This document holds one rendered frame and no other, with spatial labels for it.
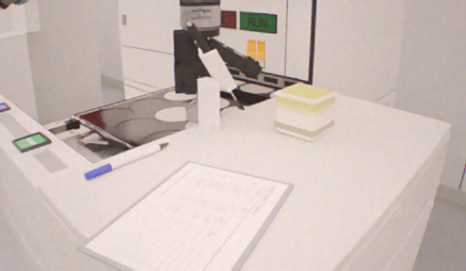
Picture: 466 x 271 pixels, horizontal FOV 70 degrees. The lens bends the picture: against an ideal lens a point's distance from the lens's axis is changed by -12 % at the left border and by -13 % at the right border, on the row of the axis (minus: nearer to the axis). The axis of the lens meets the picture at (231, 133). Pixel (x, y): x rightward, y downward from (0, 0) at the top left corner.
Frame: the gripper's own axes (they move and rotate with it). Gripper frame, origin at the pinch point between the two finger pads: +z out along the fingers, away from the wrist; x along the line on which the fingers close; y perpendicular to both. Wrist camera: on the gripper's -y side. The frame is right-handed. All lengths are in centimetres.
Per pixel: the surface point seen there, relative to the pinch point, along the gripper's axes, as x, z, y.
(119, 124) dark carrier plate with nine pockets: -8.4, 1.4, 20.4
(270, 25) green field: -19.0, -18.2, -15.4
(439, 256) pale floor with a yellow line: -43, 91, -114
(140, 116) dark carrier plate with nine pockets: -12.9, 1.3, 16.0
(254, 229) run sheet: 40.5, -5.6, -0.9
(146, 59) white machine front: -60, -3, 19
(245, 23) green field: -25.2, -18.2, -10.3
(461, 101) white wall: -93, 27, -147
